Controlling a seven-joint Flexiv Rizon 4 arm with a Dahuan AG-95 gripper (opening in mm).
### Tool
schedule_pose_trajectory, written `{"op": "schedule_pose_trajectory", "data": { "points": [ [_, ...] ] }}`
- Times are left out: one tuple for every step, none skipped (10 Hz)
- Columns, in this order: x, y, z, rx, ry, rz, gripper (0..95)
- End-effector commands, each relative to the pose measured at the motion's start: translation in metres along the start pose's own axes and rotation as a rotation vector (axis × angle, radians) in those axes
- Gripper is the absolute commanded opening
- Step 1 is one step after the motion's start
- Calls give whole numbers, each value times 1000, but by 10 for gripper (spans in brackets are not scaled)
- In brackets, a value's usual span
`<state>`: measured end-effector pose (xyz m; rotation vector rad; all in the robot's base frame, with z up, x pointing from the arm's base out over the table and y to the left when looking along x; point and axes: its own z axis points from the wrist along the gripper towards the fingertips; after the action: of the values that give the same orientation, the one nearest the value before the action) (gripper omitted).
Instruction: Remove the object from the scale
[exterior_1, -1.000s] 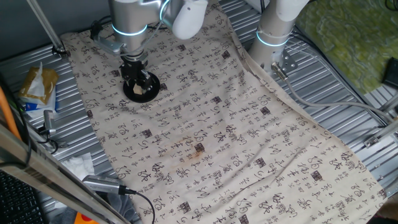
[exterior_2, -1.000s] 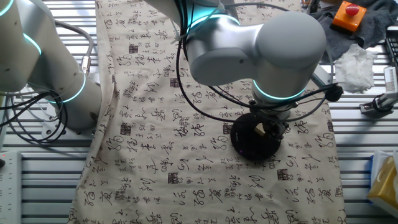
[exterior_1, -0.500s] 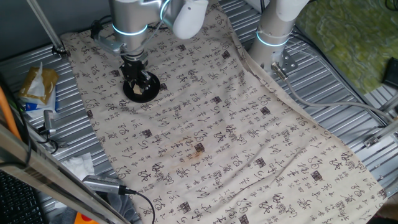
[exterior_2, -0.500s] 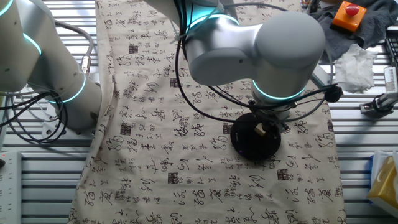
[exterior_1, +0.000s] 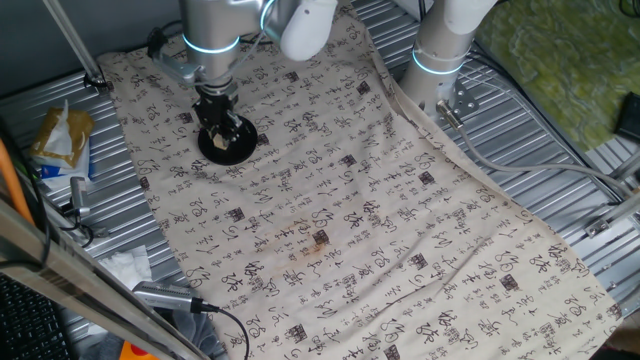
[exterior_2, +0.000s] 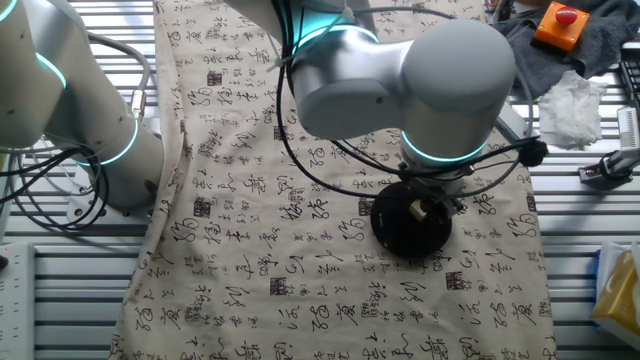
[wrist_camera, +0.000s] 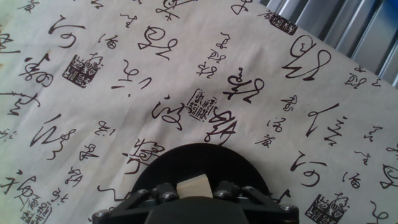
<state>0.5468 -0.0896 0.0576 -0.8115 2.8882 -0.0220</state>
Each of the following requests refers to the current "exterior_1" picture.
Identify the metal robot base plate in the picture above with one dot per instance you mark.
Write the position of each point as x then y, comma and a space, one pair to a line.
462, 97

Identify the aluminium frame bar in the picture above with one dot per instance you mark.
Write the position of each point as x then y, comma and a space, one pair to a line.
620, 210
629, 169

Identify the yellow tissue pack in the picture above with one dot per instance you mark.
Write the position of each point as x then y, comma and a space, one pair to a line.
60, 137

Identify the wide aluminium frame beam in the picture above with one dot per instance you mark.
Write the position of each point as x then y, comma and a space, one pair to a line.
75, 280

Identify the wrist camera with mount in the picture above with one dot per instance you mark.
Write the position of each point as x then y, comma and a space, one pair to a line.
172, 67

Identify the silver camera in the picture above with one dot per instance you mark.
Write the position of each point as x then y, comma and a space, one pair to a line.
160, 296

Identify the black keyboard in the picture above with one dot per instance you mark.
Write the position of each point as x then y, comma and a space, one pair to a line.
25, 325

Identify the grey camera stand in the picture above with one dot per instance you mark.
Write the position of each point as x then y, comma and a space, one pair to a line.
77, 195

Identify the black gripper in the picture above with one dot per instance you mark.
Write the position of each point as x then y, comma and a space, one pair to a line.
216, 107

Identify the black box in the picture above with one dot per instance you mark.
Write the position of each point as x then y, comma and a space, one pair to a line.
630, 117

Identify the round black scale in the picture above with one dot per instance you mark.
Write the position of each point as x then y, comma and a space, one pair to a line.
240, 150

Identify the orange tube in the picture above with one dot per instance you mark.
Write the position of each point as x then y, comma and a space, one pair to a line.
11, 185

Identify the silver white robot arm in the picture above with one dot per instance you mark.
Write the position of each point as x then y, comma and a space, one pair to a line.
210, 25

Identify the thin aluminium pole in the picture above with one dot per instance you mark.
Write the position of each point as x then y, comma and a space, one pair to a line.
75, 45

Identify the green yellow mat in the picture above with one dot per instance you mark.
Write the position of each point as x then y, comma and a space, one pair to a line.
560, 60

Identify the crumpled white tissue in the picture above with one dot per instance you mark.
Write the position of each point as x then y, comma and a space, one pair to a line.
125, 265

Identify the beige calligraphy print cloth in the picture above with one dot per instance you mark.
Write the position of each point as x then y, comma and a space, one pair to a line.
350, 225

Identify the orange emergency stop button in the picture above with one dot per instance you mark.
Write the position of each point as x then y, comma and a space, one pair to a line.
132, 352

